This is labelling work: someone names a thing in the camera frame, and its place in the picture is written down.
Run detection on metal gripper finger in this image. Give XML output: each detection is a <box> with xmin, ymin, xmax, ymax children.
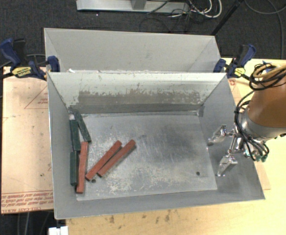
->
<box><xmin>216</xmin><ymin>155</ymin><xmax>238</xmax><ymax>177</ymax></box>
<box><xmin>207</xmin><ymin>124</ymin><xmax>229</xmax><ymax>146</ymax></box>

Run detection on grey metal bin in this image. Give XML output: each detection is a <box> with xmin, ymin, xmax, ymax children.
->
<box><xmin>44</xmin><ymin>27</ymin><xmax>266</xmax><ymax>220</ymax></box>

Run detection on red-brown flat block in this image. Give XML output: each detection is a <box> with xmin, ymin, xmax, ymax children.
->
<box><xmin>96</xmin><ymin>139</ymin><xmax>137</xmax><ymax>178</ymax></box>
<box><xmin>85</xmin><ymin>140</ymin><xmax>122</xmax><ymax>182</ymax></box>
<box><xmin>75</xmin><ymin>141</ymin><xmax>89</xmax><ymax>194</ymax></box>

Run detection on dark green flat block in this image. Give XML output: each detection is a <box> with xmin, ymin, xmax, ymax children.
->
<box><xmin>69</xmin><ymin>119</ymin><xmax>81</xmax><ymax>152</ymax></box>
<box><xmin>70</xmin><ymin>150</ymin><xmax>80</xmax><ymax>187</ymax></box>
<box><xmin>73</xmin><ymin>109</ymin><xmax>92</xmax><ymax>143</ymax></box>

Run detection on brown cardboard board, red print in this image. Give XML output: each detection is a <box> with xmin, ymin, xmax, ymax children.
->
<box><xmin>0</xmin><ymin>66</ymin><xmax>272</xmax><ymax>215</ymax></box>

